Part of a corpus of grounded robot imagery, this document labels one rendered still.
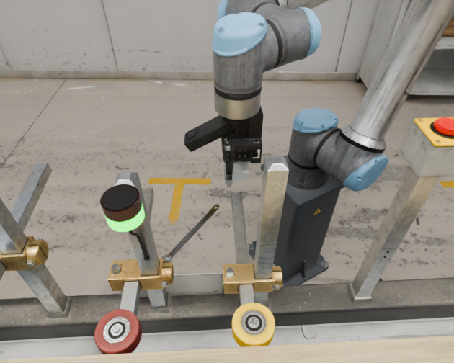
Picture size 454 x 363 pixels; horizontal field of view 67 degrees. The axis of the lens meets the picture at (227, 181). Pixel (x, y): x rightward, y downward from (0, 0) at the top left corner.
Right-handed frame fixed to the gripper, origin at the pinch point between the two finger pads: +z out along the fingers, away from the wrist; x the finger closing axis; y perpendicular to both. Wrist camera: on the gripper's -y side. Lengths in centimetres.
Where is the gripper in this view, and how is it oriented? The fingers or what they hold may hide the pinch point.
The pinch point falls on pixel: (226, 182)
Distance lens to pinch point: 82.1
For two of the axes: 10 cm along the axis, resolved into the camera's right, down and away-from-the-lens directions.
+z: 0.0, 7.2, 6.9
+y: 10.0, -0.5, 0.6
